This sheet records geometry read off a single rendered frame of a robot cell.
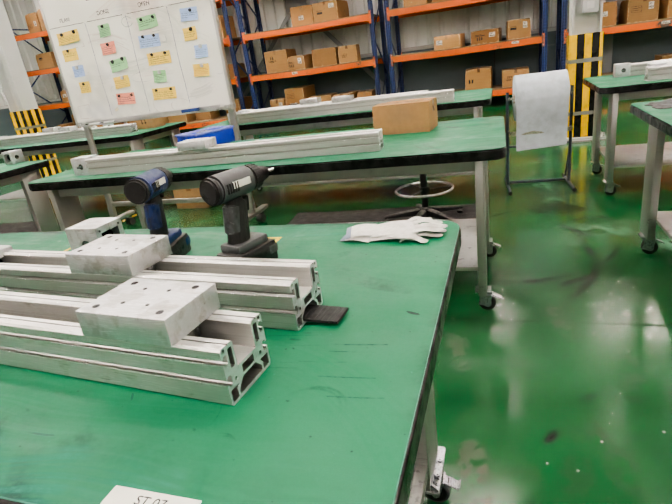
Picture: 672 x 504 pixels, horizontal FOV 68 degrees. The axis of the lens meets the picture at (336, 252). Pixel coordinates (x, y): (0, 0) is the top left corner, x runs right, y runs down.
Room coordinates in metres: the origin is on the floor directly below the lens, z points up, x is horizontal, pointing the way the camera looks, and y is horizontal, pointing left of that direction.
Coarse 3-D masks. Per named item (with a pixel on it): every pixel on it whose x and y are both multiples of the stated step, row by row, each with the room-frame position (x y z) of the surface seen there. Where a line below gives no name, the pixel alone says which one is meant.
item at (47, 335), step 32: (0, 320) 0.73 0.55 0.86; (32, 320) 0.71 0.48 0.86; (64, 320) 0.76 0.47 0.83; (224, 320) 0.62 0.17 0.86; (256, 320) 0.62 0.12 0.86; (0, 352) 0.73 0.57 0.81; (32, 352) 0.71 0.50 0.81; (64, 352) 0.66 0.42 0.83; (96, 352) 0.63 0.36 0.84; (128, 352) 0.61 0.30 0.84; (160, 352) 0.58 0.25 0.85; (192, 352) 0.56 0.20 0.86; (224, 352) 0.55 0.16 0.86; (256, 352) 0.60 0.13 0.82; (128, 384) 0.61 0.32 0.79; (160, 384) 0.59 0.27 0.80; (192, 384) 0.56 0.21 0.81; (224, 384) 0.54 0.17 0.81
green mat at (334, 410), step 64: (320, 256) 1.03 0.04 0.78; (384, 256) 0.98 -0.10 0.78; (448, 256) 0.93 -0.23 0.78; (384, 320) 0.71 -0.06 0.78; (0, 384) 0.68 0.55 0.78; (64, 384) 0.65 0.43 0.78; (256, 384) 0.58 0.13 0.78; (320, 384) 0.56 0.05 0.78; (384, 384) 0.54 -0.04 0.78; (0, 448) 0.52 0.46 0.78; (64, 448) 0.50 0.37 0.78; (128, 448) 0.49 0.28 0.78; (192, 448) 0.47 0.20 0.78; (256, 448) 0.46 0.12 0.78; (320, 448) 0.44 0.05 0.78; (384, 448) 0.43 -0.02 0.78
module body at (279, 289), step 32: (32, 256) 1.07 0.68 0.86; (64, 256) 1.03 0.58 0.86; (192, 256) 0.91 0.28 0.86; (0, 288) 1.04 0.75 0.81; (32, 288) 0.98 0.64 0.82; (64, 288) 0.93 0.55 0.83; (96, 288) 0.89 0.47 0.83; (224, 288) 0.76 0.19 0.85; (256, 288) 0.74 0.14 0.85; (288, 288) 0.71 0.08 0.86; (320, 288) 0.80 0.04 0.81; (288, 320) 0.72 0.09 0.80
